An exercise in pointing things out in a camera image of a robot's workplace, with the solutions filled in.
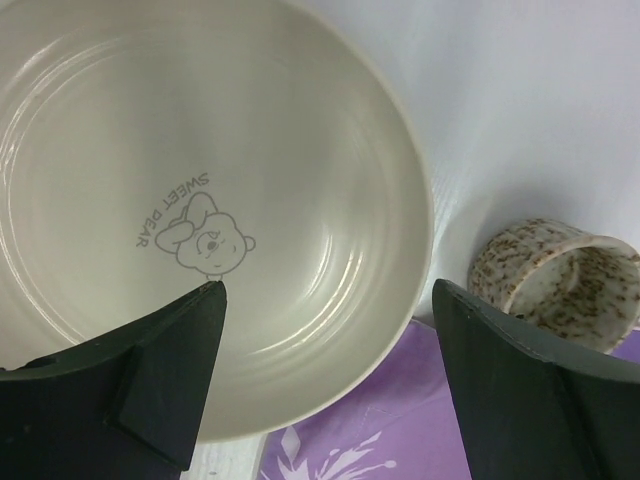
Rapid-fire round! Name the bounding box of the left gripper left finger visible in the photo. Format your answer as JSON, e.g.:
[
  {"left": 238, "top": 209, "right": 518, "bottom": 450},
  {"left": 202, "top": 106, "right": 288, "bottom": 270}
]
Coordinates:
[{"left": 1, "top": 281, "right": 227, "bottom": 473}]

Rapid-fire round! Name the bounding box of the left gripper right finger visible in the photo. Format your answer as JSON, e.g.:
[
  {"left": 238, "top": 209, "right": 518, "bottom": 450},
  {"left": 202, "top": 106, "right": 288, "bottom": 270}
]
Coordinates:
[{"left": 432, "top": 279, "right": 639, "bottom": 479}]

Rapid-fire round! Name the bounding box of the purple Elsa placemat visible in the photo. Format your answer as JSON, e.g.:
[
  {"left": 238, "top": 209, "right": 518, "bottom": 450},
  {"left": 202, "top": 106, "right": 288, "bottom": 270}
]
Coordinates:
[{"left": 252, "top": 319, "right": 640, "bottom": 480}]

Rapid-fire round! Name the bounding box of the speckled ceramic cup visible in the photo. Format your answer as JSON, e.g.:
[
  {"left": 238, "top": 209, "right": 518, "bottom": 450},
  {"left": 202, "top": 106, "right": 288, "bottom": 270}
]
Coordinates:
[{"left": 467, "top": 218, "right": 639, "bottom": 353}]

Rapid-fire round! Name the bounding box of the cream round plate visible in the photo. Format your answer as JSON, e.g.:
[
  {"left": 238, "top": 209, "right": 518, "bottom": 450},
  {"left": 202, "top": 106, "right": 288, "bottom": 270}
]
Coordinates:
[{"left": 1, "top": 1, "right": 433, "bottom": 441}]

